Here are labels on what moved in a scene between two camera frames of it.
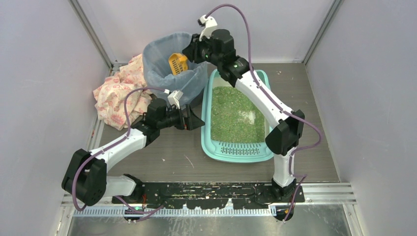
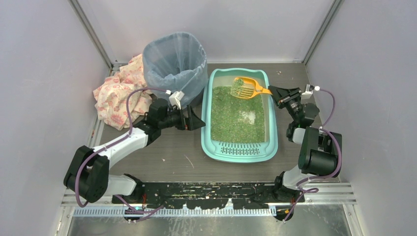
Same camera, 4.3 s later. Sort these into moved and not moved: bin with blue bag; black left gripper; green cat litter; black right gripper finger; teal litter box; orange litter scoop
Moved: orange litter scoop; black right gripper finger
Not moved: black left gripper; teal litter box; bin with blue bag; green cat litter
